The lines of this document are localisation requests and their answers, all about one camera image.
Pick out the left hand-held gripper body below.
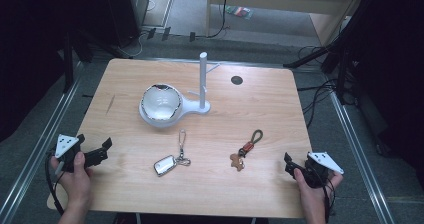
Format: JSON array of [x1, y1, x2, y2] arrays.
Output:
[[54, 133, 83, 175]]

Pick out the black floor cables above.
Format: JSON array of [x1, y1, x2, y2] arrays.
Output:
[[296, 44, 338, 130]]

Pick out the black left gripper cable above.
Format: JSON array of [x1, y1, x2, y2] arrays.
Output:
[[44, 152, 65, 216]]

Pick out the metal floor rail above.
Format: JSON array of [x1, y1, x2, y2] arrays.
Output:
[[0, 62, 84, 224], [328, 90, 397, 224]]

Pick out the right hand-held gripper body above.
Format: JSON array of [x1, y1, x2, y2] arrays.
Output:
[[304, 151, 345, 189]]

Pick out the gingerbread man keychain green cord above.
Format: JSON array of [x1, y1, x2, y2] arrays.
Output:
[[229, 129, 264, 173]]

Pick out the white bowl with silver rim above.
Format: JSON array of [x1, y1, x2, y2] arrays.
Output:
[[140, 83, 184, 122]]

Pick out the black hanging cable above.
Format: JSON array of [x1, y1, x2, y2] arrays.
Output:
[[206, 0, 232, 39]]

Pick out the black metal stand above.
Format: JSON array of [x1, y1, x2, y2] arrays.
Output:
[[283, 3, 368, 105], [62, 33, 75, 94]]

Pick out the colourful packet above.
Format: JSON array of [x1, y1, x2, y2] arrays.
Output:
[[225, 5, 255, 20]]

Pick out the white key rack stand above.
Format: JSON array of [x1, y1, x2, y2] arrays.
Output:
[[138, 51, 221, 129]]

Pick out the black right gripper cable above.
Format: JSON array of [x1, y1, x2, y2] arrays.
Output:
[[320, 177, 336, 224]]

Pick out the person's right hand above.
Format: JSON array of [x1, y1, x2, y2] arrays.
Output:
[[293, 168, 344, 216]]

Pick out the black cabinet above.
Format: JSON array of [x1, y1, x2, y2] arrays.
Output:
[[102, 0, 150, 49]]

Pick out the person's left hand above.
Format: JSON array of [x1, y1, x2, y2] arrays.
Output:
[[49, 151, 95, 212]]

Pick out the silver tag keychain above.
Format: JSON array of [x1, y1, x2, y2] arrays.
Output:
[[153, 128, 192, 178]]

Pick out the white floor cable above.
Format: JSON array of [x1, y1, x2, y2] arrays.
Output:
[[116, 30, 149, 59]]

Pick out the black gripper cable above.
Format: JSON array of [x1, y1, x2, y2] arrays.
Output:
[[320, 177, 336, 224], [44, 152, 65, 216]]

